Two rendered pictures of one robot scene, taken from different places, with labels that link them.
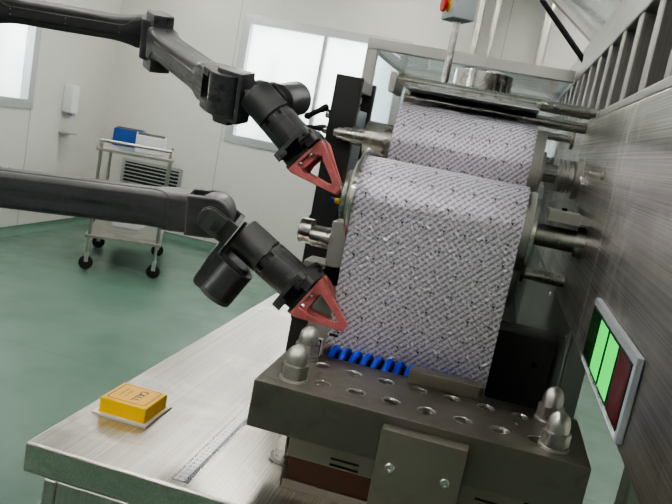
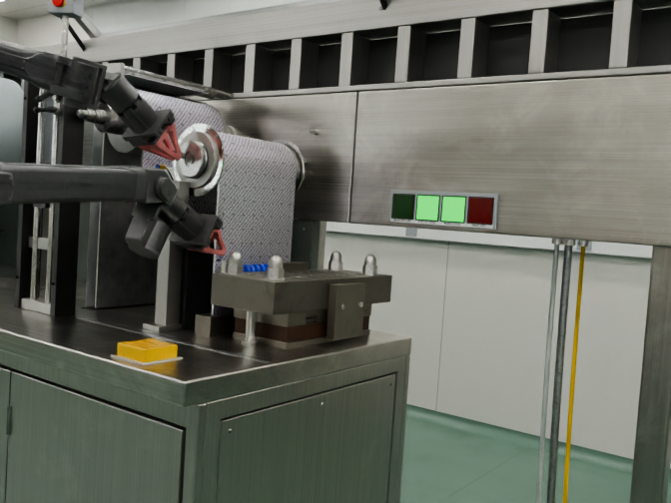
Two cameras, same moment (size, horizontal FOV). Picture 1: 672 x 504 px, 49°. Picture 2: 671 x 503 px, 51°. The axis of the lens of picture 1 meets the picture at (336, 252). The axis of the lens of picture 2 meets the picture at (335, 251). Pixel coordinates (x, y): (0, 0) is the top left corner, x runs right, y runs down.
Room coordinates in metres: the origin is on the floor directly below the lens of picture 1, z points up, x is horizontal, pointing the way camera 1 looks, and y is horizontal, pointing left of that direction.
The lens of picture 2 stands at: (0.23, 1.16, 1.16)
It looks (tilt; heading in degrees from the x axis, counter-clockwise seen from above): 3 degrees down; 295
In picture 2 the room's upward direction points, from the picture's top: 4 degrees clockwise
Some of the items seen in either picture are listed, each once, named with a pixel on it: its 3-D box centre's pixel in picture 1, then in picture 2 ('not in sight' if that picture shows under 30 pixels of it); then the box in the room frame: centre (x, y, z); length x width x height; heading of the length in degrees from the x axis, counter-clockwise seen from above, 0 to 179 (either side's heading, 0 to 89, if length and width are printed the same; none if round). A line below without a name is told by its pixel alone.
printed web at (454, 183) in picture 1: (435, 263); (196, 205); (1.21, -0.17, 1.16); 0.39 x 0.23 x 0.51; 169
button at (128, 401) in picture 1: (133, 402); (147, 350); (0.99, 0.24, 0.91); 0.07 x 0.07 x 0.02; 79
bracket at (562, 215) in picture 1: (568, 215); not in sight; (1.05, -0.31, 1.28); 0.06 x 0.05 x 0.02; 79
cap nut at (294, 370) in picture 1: (296, 361); (275, 266); (0.89, 0.02, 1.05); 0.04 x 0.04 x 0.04
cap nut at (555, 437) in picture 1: (557, 429); (369, 263); (0.82, -0.29, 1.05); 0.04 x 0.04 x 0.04
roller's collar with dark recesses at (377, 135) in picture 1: (381, 141); (114, 119); (1.36, -0.04, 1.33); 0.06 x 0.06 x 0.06; 79
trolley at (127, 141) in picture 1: (132, 198); not in sight; (5.68, 1.63, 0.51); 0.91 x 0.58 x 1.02; 13
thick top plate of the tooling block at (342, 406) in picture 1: (417, 422); (308, 288); (0.90, -0.14, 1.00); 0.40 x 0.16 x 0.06; 79
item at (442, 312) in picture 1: (415, 313); (256, 232); (1.02, -0.13, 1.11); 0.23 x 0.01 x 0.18; 79
